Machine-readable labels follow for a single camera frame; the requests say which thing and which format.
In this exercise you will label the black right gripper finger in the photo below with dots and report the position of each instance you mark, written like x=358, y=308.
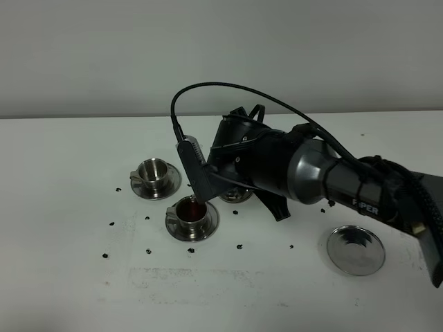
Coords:
x=276, y=204

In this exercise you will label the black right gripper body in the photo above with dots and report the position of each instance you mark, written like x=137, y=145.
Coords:
x=245, y=153

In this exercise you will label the stainless steel teapot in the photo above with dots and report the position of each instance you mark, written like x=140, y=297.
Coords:
x=236, y=195

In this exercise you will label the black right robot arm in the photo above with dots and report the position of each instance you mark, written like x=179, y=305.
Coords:
x=302, y=165

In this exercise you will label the front stainless steel teacup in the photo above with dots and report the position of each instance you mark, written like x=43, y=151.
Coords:
x=186, y=214

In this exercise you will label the stainless steel teacup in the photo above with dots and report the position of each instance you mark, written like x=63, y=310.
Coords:
x=151, y=173
x=186, y=214

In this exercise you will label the teapot steel saucer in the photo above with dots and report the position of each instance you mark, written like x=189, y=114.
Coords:
x=355, y=250

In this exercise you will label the rear stainless steel teacup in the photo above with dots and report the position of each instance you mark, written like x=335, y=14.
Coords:
x=151, y=173

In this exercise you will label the front steel saucer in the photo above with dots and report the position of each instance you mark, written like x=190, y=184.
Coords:
x=205, y=230

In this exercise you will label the rear steel saucer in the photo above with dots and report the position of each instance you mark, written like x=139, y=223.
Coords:
x=174, y=182

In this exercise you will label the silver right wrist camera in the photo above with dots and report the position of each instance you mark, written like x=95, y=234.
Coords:
x=189, y=149

